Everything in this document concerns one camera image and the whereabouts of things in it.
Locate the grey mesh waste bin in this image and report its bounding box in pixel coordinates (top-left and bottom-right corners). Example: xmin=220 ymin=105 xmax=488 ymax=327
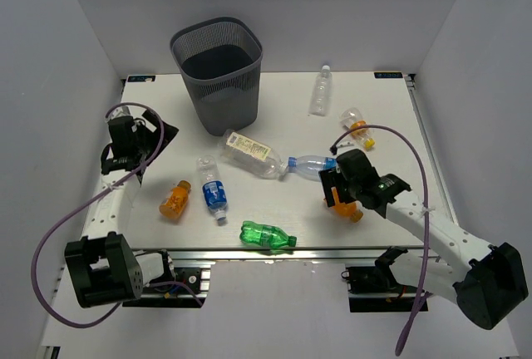
xmin=170 ymin=17 xmax=263 ymax=136

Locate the aluminium table front rail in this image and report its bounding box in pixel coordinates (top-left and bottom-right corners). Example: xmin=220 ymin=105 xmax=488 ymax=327
xmin=128 ymin=246 xmax=437 ymax=264

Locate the large clear labelled bottle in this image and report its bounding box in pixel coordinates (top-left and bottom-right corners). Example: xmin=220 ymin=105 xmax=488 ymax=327
xmin=219 ymin=130 xmax=288 ymax=180

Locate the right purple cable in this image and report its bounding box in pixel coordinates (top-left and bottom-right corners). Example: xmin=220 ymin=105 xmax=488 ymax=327
xmin=329 ymin=124 xmax=433 ymax=357

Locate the blue table sticker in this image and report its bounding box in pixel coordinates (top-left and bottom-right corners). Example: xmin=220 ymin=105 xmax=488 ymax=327
xmin=126 ymin=75 xmax=155 ymax=83
xmin=373 ymin=71 xmax=403 ymax=79

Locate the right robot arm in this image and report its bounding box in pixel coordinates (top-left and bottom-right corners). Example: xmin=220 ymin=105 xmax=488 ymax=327
xmin=319 ymin=149 xmax=529 ymax=330

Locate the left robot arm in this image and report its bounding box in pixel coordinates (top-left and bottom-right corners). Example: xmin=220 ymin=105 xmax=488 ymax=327
xmin=65 ymin=110 xmax=178 ymax=308

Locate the clear bottle blue label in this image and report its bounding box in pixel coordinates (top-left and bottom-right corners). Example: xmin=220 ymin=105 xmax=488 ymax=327
xmin=196 ymin=155 xmax=228 ymax=225
xmin=288 ymin=155 xmax=337 ymax=181

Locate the aluminium table rail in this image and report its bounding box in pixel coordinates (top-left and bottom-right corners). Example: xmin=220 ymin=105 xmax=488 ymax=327
xmin=128 ymin=246 xmax=437 ymax=264
xmin=403 ymin=74 xmax=457 ymax=222

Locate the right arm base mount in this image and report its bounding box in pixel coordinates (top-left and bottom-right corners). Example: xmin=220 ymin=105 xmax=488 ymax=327
xmin=340 ymin=248 xmax=416 ymax=313

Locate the left blue table sticker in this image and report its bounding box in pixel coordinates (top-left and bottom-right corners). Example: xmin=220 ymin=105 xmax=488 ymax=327
xmin=126 ymin=75 xmax=155 ymax=83

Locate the aluminium table right rail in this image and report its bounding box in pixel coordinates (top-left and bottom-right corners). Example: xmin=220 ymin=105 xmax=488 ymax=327
xmin=403 ymin=74 xmax=457 ymax=222

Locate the right blue table sticker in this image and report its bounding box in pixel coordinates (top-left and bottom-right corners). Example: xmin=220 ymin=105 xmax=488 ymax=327
xmin=373 ymin=71 xmax=403 ymax=79

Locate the clear bottle yellow cap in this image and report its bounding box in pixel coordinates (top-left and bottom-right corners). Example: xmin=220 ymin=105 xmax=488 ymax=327
xmin=339 ymin=107 xmax=375 ymax=151

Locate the orange juice bottle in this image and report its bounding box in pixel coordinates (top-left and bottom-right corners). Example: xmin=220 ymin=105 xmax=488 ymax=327
xmin=329 ymin=202 xmax=363 ymax=223
xmin=159 ymin=180 xmax=191 ymax=221

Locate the clear bottle white cap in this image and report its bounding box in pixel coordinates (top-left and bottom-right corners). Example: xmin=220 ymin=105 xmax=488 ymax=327
xmin=308 ymin=65 xmax=333 ymax=116

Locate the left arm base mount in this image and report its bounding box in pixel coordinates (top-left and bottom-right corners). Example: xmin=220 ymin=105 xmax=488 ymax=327
xmin=122 ymin=250 xmax=211 ymax=309

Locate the green plastic bottle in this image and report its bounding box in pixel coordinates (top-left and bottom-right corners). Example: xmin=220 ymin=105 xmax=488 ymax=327
xmin=239 ymin=220 xmax=297 ymax=249

